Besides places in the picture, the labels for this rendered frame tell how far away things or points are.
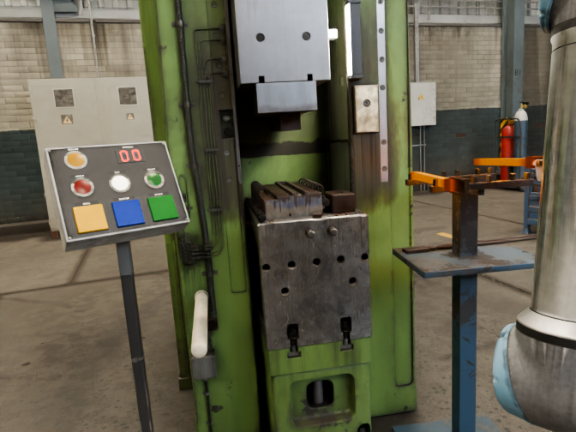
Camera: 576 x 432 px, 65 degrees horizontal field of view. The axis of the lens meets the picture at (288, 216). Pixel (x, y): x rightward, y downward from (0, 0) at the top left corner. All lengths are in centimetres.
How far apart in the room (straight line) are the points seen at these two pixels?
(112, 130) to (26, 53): 166
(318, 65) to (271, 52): 16
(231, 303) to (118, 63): 602
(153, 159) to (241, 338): 78
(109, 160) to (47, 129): 543
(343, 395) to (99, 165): 117
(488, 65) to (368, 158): 814
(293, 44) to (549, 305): 111
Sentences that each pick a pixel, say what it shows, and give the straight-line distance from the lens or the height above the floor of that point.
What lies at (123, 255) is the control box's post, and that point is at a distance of 149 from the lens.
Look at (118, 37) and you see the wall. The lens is 753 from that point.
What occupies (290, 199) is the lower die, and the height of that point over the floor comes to 98.
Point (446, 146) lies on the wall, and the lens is 918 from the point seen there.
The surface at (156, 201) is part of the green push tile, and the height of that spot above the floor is 103.
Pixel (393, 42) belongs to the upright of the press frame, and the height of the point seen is 150.
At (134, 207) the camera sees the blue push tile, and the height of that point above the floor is 102.
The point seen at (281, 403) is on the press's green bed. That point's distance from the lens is 175.
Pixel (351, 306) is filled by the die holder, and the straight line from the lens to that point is 164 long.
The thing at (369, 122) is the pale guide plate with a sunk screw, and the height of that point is 122.
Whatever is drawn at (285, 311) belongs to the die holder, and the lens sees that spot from 159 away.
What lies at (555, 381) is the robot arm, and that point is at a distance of 81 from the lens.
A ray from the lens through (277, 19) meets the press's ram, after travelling 158.
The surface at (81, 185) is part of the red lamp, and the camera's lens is 137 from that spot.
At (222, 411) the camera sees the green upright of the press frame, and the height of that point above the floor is 14.
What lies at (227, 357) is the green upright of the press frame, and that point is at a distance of 186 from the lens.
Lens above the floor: 120
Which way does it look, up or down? 10 degrees down
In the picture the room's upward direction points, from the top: 4 degrees counter-clockwise
